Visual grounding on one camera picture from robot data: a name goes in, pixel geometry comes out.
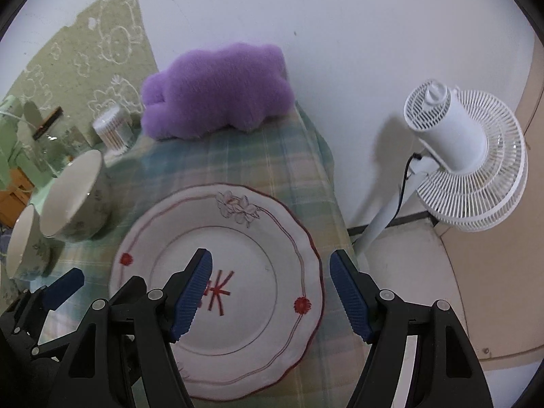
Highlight glass jar black lid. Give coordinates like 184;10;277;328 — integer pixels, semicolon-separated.
32;107;91;176

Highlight green cartoon wall cloth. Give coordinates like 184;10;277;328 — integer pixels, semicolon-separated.
5;0;158;146

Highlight white plate red pattern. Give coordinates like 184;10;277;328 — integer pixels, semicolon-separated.
109;183;324;402

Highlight black fan cable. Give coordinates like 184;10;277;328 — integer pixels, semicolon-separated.
393;151;426;222

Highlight white floral bowl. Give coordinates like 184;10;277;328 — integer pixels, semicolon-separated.
40;149;112;242
6;204;51;281

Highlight green desk fan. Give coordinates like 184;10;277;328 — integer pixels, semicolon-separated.
1;95;47;189

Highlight wooden bed headboard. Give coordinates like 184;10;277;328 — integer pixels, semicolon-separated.
0;168;35;227

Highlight white standing fan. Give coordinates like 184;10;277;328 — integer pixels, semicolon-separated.
353;79;528;254

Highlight cotton swab container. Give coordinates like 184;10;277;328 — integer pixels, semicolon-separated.
92;104;136;155

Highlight purple plush toy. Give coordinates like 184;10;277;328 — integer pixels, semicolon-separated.
141;42;295;140

